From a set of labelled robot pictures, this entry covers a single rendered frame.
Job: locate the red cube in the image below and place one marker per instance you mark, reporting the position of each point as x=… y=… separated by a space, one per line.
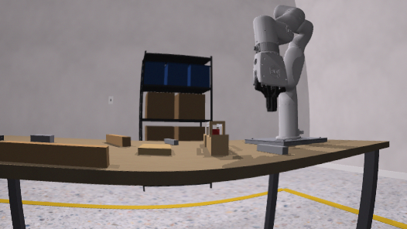
x=215 y=131

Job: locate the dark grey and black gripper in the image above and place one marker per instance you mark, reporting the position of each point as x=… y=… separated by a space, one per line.
x=270 y=69

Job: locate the grey square stick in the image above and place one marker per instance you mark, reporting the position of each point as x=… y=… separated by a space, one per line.
x=282 y=150
x=172 y=142

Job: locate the brown wooden bar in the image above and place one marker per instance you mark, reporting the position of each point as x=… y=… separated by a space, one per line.
x=60 y=154
x=118 y=140

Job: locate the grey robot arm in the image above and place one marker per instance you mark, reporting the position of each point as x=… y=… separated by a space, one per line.
x=269 y=35

